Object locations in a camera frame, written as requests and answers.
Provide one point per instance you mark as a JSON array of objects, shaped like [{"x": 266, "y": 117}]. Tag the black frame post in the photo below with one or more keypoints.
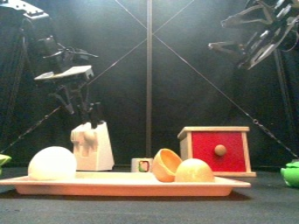
[{"x": 282, "y": 96}]

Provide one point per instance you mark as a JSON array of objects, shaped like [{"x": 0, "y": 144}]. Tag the white toy egg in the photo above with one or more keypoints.
[{"x": 51, "y": 163}]

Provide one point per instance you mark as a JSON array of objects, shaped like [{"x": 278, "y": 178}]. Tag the orange domed egg half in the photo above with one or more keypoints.
[{"x": 194, "y": 171}]

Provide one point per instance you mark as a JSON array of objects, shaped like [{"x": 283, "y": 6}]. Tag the pink plastic tray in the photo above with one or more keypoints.
[{"x": 124, "y": 182}]

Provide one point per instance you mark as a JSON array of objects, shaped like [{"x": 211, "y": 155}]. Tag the green toy pepper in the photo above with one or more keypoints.
[{"x": 291, "y": 175}]

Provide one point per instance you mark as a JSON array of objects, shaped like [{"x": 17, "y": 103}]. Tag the grey vertical frame pole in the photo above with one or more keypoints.
[{"x": 148, "y": 87}]

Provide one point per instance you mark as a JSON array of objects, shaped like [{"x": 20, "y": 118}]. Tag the small white toy block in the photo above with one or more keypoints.
[{"x": 142, "y": 165}]

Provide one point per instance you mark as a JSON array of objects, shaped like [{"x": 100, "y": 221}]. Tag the wooden box with red drawer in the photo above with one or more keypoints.
[{"x": 216, "y": 145}]

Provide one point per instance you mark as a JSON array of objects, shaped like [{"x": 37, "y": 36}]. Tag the orange hollow egg half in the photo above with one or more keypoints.
[{"x": 166, "y": 164}]

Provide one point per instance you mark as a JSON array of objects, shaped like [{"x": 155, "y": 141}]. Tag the white toy knife block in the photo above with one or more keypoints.
[{"x": 95, "y": 151}]

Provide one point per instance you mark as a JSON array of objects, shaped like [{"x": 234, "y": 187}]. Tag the small green toy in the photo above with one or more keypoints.
[{"x": 3, "y": 162}]

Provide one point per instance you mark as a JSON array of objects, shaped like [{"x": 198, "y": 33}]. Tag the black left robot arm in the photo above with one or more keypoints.
[{"x": 43, "y": 43}]

